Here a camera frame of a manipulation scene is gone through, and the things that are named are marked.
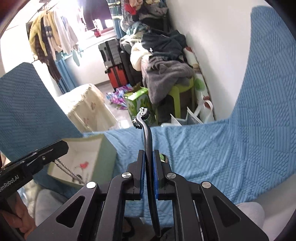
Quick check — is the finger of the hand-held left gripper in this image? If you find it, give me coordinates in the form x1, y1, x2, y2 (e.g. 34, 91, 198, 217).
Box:
14, 139, 69, 166
22, 150, 68, 178

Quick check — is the blue quilted sofa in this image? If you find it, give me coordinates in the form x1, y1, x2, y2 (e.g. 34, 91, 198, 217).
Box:
0, 6, 296, 229

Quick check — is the white and green cardboard box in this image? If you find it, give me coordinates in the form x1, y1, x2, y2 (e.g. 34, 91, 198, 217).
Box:
46, 133, 117, 186

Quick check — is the floral printed board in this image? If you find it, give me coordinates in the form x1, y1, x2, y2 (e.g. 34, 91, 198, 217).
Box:
185, 46, 217, 121

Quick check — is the cream covered furniture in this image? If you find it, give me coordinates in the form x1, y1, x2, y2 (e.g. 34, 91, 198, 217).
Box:
56, 84, 118, 133

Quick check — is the dark maroon hanging garment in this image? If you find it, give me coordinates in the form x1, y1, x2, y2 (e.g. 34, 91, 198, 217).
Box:
83, 0, 110, 37

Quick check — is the person's right leg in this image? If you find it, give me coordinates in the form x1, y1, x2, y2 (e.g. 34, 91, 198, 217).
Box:
234, 201, 265, 241

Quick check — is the pile of colourful clothes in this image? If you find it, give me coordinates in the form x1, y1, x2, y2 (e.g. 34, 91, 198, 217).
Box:
120, 0, 172, 36

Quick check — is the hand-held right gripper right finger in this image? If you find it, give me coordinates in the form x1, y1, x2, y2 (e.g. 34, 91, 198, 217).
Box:
153, 149, 270, 241

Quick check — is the person's left hand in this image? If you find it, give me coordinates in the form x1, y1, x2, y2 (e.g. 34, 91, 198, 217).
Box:
0, 192, 38, 237

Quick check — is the white quilt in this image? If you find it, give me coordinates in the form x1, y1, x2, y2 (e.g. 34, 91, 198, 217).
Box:
130, 43, 153, 71

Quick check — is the white bag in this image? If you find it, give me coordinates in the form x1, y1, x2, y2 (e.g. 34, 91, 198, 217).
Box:
170, 100, 216, 127

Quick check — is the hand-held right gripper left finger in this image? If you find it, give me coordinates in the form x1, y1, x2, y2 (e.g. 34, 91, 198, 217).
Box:
25, 149, 146, 241

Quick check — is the yellow hanging garment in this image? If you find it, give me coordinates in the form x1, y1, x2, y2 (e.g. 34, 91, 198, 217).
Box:
29, 11, 61, 54

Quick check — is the grey suitcase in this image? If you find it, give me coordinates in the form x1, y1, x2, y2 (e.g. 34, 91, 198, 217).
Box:
98, 38, 123, 70

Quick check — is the silver ring chain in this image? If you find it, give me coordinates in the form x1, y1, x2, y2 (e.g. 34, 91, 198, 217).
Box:
54, 159, 84, 184

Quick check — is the plaid hanging scarf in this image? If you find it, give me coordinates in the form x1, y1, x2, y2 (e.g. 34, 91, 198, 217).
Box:
40, 16, 62, 82

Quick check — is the blue curtain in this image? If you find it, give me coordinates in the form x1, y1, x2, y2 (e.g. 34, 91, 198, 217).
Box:
107, 0, 123, 39

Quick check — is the grey fleece blanket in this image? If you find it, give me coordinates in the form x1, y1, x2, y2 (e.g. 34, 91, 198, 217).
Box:
141, 57, 196, 105

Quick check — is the green plastic stool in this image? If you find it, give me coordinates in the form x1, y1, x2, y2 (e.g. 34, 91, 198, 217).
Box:
154, 76, 196, 121

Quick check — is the dark clothing heap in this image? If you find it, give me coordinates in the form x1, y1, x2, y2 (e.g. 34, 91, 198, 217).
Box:
141, 30, 187, 61

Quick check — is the purple patterned cloth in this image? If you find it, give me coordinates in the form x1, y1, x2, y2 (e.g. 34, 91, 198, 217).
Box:
106, 85, 134, 110

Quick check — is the green printed carton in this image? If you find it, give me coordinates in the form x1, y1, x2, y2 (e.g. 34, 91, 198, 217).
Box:
123, 86, 156, 127

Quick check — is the white hanging garment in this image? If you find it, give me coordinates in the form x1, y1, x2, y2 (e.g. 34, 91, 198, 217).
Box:
53, 6, 79, 54

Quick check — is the black suitcase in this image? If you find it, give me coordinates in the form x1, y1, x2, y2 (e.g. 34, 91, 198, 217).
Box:
119, 49, 139, 87

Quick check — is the red suitcase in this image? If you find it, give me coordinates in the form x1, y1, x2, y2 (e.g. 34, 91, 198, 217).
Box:
105, 65, 129, 91

